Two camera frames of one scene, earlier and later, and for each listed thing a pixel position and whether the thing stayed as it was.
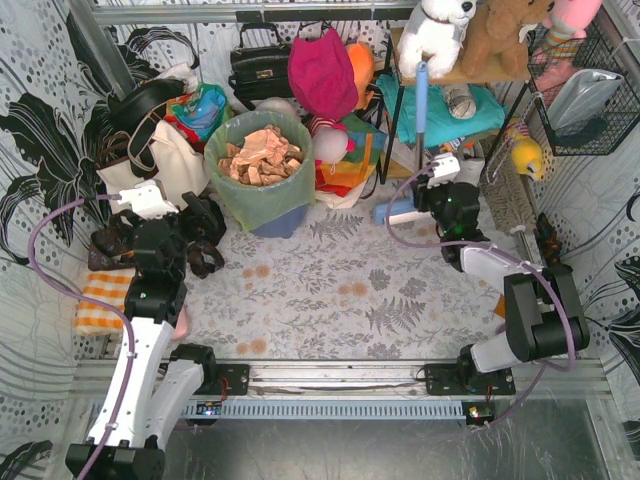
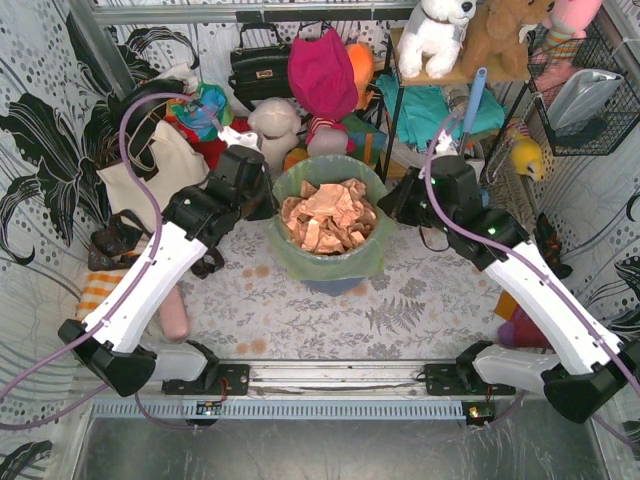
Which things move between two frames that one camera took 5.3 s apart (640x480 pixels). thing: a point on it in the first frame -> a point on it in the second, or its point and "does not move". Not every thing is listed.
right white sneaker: (472, 161) does not move
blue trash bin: (283, 225) -> (334, 287)
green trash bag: (242, 201) -> (362, 260)
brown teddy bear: (491, 40) does not move
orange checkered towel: (110, 286) does not move
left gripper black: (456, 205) -> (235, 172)
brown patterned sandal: (113, 246) does not move
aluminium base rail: (363, 388) does not move
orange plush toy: (363, 58) does not move
